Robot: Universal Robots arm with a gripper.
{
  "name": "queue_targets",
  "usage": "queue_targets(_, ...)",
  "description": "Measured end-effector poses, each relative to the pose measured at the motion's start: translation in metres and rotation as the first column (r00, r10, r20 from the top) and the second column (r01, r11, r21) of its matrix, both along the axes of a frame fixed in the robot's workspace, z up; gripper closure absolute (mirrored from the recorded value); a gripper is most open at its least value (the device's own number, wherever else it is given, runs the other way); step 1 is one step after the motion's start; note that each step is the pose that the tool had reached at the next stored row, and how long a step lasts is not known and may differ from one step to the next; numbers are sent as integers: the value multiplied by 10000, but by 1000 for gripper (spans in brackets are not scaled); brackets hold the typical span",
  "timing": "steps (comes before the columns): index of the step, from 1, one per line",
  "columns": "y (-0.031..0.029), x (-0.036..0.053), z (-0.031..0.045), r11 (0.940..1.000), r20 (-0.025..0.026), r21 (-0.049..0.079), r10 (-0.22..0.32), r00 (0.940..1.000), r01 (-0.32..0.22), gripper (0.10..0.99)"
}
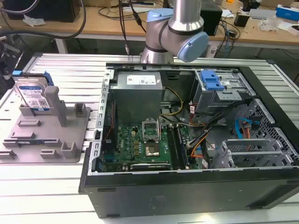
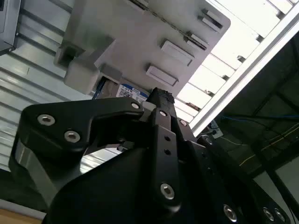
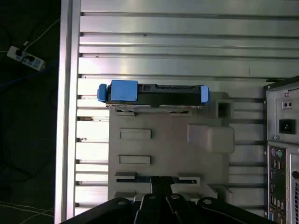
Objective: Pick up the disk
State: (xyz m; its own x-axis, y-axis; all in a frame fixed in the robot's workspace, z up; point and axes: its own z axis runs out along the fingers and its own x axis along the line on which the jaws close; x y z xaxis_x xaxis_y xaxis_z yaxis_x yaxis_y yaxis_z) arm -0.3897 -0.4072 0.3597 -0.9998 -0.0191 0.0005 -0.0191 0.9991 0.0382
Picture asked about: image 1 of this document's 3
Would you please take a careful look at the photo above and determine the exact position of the wooden desk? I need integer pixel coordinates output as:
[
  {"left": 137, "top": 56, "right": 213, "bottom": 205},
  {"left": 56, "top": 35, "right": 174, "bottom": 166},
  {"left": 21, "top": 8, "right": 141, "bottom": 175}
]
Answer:
[{"left": 0, "top": 0, "right": 299, "bottom": 45}]

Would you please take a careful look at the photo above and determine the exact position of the blue plastic bay latch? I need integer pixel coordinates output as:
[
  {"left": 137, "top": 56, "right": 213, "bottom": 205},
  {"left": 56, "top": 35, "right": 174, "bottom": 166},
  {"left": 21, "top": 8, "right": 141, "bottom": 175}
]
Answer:
[{"left": 200, "top": 70, "right": 225, "bottom": 91}]

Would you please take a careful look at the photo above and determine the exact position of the hard disk in blue carrier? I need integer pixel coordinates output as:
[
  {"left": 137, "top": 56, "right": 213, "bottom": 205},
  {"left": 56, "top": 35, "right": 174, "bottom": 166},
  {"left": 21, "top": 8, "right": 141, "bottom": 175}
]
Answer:
[{"left": 11, "top": 71, "right": 55, "bottom": 112}]

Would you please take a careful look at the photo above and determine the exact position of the green motherboard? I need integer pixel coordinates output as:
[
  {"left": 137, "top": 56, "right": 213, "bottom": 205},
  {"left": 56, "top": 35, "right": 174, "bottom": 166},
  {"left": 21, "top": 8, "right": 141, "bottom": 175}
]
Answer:
[{"left": 97, "top": 125, "right": 198, "bottom": 172}]

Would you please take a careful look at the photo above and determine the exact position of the RAM slot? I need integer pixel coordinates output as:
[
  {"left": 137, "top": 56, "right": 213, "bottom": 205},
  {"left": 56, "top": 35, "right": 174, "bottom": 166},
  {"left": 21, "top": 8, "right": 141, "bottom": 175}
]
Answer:
[
  {"left": 167, "top": 125, "right": 181, "bottom": 170},
  {"left": 175, "top": 126, "right": 189, "bottom": 167}
]

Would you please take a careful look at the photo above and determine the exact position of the metal disk bay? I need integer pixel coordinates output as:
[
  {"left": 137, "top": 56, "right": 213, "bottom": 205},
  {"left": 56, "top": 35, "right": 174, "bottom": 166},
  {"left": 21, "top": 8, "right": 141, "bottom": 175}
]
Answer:
[{"left": 189, "top": 69, "right": 257, "bottom": 115}]

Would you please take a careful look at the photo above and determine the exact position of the metal socket cover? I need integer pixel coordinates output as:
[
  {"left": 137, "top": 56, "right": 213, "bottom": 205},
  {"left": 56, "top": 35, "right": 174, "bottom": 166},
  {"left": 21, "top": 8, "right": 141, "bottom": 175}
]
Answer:
[{"left": 142, "top": 120, "right": 162, "bottom": 143}]

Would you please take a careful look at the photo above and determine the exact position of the yellow black power wire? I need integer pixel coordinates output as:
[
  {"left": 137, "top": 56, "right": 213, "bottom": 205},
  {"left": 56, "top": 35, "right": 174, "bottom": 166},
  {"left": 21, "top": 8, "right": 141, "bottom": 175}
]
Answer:
[{"left": 161, "top": 86, "right": 184, "bottom": 117}]

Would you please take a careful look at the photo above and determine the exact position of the small black box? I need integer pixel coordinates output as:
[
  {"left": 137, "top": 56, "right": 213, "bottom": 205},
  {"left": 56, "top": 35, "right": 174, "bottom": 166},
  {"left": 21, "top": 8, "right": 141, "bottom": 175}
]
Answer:
[{"left": 234, "top": 13, "right": 250, "bottom": 27}]

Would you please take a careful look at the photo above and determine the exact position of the black equipment at edge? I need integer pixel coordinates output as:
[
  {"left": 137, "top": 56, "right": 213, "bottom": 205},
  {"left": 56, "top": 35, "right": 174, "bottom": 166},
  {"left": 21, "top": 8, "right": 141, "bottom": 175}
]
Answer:
[{"left": 0, "top": 29, "right": 23, "bottom": 98}]

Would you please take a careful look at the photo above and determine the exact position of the clear plastic bag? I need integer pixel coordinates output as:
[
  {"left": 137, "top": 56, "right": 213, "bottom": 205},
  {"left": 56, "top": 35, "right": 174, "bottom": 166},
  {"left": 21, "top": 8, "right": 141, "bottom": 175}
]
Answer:
[{"left": 258, "top": 15, "right": 283, "bottom": 31}]

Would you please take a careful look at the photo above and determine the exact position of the grey parts rack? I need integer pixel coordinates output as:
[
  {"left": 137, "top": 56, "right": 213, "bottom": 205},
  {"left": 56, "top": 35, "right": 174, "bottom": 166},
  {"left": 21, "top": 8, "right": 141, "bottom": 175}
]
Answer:
[{"left": 0, "top": 85, "right": 91, "bottom": 164}]

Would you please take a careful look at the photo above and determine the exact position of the silver expansion slot bracket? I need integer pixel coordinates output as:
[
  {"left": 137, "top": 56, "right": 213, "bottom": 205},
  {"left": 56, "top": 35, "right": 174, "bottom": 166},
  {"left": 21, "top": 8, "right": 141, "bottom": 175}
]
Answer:
[
  {"left": 228, "top": 151, "right": 287, "bottom": 164},
  {"left": 221, "top": 139, "right": 274, "bottom": 150}
]

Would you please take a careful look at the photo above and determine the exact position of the orange wire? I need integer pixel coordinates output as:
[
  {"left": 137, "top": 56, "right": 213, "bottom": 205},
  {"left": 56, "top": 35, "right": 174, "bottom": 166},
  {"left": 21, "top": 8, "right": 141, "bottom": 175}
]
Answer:
[{"left": 242, "top": 123, "right": 253, "bottom": 140}]

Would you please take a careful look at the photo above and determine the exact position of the black desktop computer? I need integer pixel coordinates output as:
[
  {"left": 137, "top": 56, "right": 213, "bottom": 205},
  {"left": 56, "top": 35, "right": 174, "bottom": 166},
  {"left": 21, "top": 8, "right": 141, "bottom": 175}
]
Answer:
[{"left": 4, "top": 0, "right": 81, "bottom": 23}]

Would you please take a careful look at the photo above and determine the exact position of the black expansion slot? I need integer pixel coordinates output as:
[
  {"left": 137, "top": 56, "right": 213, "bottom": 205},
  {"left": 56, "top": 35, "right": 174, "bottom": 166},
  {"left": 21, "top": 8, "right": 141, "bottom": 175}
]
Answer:
[{"left": 130, "top": 162, "right": 172, "bottom": 171}]

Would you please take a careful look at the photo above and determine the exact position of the black box on desk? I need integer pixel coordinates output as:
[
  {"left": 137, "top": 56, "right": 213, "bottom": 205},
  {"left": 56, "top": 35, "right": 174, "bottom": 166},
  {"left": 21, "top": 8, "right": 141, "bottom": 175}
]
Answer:
[{"left": 200, "top": 4, "right": 223, "bottom": 36}]

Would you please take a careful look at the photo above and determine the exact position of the black hanging cable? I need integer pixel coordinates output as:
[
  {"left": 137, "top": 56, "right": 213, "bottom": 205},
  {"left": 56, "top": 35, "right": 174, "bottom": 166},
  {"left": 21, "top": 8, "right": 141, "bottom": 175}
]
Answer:
[{"left": 118, "top": 0, "right": 130, "bottom": 56}]

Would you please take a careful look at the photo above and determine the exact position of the blue white cardboard box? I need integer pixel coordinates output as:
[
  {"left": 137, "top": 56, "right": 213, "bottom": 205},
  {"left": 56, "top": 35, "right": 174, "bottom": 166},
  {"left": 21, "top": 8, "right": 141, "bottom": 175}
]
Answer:
[{"left": 276, "top": 4, "right": 299, "bottom": 20}]

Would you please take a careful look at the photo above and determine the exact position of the CPU socket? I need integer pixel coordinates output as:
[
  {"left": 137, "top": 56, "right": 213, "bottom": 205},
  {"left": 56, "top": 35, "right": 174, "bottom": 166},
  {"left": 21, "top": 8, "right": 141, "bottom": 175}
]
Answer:
[{"left": 144, "top": 142, "right": 161, "bottom": 157}]

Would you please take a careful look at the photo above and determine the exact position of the black open PC case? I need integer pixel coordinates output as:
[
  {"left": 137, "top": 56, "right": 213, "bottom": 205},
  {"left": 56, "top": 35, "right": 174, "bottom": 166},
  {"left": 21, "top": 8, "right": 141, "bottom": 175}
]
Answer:
[{"left": 78, "top": 62, "right": 299, "bottom": 219}]

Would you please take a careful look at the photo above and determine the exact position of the grey power supply unit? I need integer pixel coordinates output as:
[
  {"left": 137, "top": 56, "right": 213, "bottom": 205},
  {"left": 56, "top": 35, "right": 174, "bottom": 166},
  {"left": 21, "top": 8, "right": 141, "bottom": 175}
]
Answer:
[{"left": 108, "top": 71, "right": 164, "bottom": 126}]

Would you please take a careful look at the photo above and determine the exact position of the thick grey cable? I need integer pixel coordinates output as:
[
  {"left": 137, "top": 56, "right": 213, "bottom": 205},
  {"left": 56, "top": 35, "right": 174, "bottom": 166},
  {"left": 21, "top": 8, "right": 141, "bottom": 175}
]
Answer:
[{"left": 0, "top": 0, "right": 87, "bottom": 40}]

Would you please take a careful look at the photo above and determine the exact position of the blue SATA wire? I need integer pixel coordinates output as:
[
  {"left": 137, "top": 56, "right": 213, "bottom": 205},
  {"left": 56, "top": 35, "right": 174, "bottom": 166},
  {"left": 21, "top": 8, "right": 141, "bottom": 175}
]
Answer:
[{"left": 235, "top": 118, "right": 260, "bottom": 142}]

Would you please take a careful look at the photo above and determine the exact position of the locking lever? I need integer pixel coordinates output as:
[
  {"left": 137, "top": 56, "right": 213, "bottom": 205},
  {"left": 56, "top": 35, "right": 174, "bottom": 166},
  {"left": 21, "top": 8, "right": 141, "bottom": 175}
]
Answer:
[{"left": 158, "top": 117, "right": 164, "bottom": 140}]

